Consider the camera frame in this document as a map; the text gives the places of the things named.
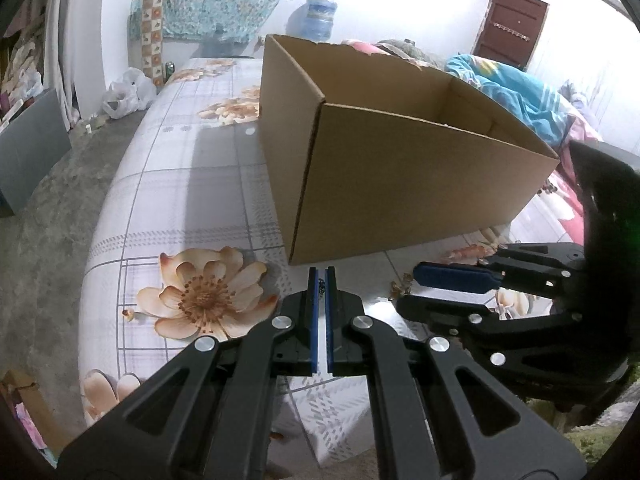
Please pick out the brown cardboard box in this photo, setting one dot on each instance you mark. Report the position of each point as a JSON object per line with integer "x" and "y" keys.
{"x": 390, "y": 185}

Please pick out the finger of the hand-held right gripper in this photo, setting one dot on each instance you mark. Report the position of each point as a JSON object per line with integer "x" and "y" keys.
{"x": 450, "y": 276}
{"x": 435, "y": 310}

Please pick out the floral plaid plastic mat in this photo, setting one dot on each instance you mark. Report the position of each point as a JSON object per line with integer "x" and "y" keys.
{"x": 165, "y": 200}

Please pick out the blue water jug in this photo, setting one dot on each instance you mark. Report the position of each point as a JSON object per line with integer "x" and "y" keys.
{"x": 317, "y": 17}

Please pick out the orange checkered cloth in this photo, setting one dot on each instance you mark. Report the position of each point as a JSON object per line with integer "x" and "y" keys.
{"x": 151, "y": 30}

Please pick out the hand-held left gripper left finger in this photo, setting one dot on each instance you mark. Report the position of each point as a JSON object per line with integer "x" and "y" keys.
{"x": 313, "y": 320}

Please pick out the green fluffy cloth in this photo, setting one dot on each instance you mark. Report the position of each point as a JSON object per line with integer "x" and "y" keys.
{"x": 595, "y": 445}

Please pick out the green can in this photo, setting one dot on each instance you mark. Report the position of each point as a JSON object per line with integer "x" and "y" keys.
{"x": 169, "y": 72}

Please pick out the olive patterned pillow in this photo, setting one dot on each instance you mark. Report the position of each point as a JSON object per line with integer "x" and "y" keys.
{"x": 400, "y": 52}

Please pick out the white plastic bag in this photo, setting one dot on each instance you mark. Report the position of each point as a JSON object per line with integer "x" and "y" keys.
{"x": 132, "y": 87}
{"x": 22, "y": 85}

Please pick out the cardboard scrap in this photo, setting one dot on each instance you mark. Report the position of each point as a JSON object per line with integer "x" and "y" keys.
{"x": 30, "y": 400}

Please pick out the brown wooden door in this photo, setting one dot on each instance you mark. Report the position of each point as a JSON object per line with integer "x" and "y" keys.
{"x": 510, "y": 25}

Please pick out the white curtain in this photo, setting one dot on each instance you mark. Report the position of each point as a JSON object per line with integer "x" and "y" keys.
{"x": 62, "y": 35}

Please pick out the teal patterned blanket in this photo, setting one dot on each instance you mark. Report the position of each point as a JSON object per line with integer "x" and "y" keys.
{"x": 520, "y": 95}

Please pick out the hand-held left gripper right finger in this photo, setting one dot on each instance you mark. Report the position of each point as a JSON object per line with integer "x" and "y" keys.
{"x": 330, "y": 320}

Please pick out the grey panel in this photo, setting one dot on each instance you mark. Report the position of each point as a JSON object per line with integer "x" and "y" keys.
{"x": 30, "y": 155}

